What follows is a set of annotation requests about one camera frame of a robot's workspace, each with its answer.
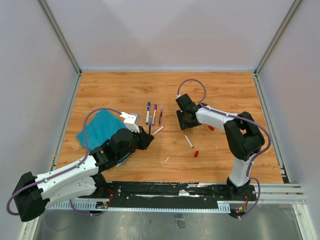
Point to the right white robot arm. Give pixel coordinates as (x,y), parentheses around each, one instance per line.
(243,137)

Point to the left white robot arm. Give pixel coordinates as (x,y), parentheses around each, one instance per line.
(34,194)

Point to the white whiteboard marker purple end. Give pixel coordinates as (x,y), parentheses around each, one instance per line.
(154,117)

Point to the white pen red end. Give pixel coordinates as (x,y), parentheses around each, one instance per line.
(189,141)

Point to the blue gel pen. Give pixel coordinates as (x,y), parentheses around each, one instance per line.
(150,125)

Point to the thin white red-end pen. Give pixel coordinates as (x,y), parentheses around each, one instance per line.
(158,130)

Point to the white blue deli marker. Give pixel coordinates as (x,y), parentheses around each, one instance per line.
(147,117)

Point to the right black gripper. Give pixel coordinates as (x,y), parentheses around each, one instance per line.
(184,125)

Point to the teal cloth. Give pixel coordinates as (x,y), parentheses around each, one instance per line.
(102,126)

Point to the pink transparent gel pen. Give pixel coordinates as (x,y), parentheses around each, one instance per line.
(160,118)

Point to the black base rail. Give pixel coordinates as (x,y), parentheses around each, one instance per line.
(158,196)

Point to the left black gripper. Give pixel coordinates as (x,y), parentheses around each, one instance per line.
(144,138)

